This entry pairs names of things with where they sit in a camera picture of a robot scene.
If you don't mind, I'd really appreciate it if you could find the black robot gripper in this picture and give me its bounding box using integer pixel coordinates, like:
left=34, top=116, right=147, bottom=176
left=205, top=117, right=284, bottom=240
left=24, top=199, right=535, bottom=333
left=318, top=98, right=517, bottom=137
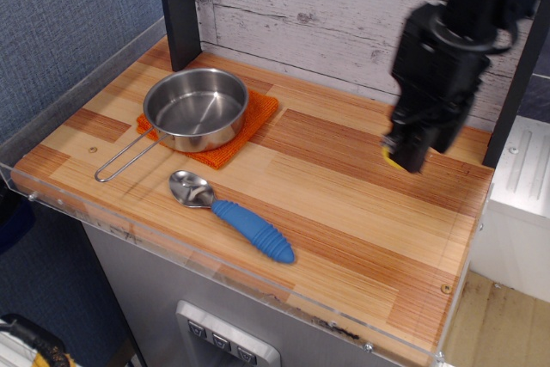
left=384, top=3, right=490, bottom=174

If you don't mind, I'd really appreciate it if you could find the yellow plastic corn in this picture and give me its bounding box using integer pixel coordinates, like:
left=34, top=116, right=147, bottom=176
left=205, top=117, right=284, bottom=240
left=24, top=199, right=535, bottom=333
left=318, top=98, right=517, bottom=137
left=382, top=146, right=404, bottom=170

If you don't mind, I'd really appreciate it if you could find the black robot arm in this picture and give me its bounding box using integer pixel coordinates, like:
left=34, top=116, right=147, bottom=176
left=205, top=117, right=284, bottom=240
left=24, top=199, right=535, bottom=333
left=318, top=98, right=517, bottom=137
left=382, top=0, right=538, bottom=173

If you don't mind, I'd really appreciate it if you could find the stainless steel pot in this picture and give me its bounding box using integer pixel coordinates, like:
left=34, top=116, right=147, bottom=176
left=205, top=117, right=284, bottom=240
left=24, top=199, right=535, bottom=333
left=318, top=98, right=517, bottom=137
left=95, top=68, right=250, bottom=182

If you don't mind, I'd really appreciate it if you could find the white aluminium side block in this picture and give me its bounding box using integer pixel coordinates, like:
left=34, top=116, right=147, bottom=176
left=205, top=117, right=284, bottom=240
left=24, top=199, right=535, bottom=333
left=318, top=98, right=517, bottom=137
left=488, top=115, right=550, bottom=218

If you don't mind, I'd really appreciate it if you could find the orange knitted cloth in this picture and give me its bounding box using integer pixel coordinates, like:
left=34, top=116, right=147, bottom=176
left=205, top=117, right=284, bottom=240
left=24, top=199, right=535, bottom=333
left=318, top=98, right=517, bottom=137
left=136, top=89, right=279, bottom=171

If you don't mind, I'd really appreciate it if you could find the silver button control panel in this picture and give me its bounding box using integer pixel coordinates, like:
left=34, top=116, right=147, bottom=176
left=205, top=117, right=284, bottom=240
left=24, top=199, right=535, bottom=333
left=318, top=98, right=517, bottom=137
left=175, top=300, right=281, bottom=366

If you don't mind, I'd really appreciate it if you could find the clear acrylic table guard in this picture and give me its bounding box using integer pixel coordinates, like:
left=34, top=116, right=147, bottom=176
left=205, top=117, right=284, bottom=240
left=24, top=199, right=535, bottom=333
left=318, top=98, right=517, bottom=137
left=11, top=39, right=492, bottom=366

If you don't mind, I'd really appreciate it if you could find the yellow black object bottom left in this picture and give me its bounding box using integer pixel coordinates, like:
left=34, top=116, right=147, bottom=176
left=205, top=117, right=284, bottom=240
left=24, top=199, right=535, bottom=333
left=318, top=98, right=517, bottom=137
left=1, top=314, right=77, bottom=367

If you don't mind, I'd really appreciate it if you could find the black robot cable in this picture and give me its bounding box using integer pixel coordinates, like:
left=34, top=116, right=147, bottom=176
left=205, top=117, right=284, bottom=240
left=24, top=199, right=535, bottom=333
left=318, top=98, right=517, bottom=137
left=489, top=18, right=519, bottom=55

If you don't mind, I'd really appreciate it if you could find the dark right vertical post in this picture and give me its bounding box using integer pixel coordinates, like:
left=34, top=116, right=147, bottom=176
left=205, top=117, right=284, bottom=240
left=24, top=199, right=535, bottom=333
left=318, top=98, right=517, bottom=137
left=482, top=0, right=549, bottom=168

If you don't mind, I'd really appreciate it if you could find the blue handled metal spoon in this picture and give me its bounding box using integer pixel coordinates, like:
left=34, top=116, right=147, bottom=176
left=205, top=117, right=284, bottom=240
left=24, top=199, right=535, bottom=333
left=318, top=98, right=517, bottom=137
left=168, top=170, right=296, bottom=264

